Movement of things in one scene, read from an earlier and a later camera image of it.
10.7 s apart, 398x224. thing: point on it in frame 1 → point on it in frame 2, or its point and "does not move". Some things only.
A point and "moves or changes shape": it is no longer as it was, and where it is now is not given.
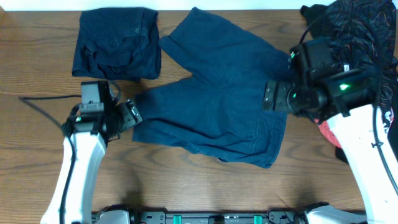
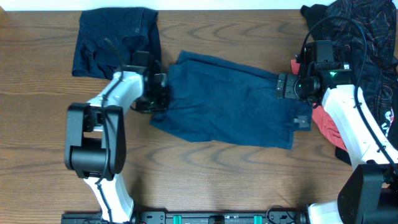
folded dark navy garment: x=118 y=43 does not move
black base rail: x=275 y=215 does not move
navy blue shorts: x=217 y=111 moves or changes shape
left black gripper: x=132 y=115 → x=163 y=96
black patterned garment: x=364 y=35 does not move
